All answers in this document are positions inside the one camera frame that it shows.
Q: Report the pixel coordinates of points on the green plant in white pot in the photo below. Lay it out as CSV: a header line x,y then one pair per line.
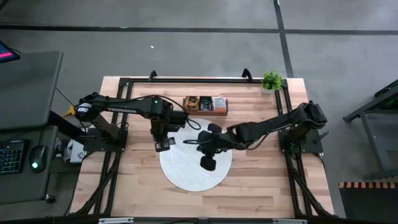
x,y
272,81

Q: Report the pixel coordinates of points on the black desk caster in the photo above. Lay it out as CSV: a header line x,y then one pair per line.
x,y
49,198

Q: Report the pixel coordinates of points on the wooden compartment tray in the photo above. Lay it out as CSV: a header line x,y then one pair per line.
x,y
205,112

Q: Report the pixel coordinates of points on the black box orange striped edge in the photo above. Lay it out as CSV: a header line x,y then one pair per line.
x,y
367,202

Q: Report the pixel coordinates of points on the black arched bracket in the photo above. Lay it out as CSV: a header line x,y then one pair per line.
x,y
152,76
247,75

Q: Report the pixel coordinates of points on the black equipment stand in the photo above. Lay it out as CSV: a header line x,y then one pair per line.
x,y
379,149

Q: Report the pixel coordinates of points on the black computer mouse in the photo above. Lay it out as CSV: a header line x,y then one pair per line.
x,y
38,157

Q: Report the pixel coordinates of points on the dark grey desk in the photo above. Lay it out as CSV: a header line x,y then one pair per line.
x,y
28,93

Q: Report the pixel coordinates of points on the silver aluminium bracket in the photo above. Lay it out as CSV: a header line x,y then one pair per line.
x,y
289,221
115,221

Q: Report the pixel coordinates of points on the tablet with pink screen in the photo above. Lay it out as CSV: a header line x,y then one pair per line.
x,y
6,53

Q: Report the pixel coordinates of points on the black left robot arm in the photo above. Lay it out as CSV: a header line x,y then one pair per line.
x,y
124,107

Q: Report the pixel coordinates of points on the white round woven placemat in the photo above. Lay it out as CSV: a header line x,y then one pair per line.
x,y
186,174

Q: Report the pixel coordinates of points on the backlit black keyboard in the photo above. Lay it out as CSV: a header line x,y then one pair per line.
x,y
11,157

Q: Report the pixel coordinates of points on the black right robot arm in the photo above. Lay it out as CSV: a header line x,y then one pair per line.
x,y
280,124

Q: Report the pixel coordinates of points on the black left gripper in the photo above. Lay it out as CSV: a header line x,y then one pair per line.
x,y
168,121

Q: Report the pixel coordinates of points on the black aluminium table frame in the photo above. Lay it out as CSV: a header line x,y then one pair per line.
x,y
217,80

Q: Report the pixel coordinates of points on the small table-level camera box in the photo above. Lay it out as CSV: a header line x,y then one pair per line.
x,y
202,221

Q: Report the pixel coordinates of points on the orange mango tea packet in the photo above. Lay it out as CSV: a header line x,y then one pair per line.
x,y
191,103

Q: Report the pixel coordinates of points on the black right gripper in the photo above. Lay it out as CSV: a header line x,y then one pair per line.
x,y
211,143

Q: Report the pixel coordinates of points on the small white box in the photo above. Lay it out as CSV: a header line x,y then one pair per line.
x,y
77,154

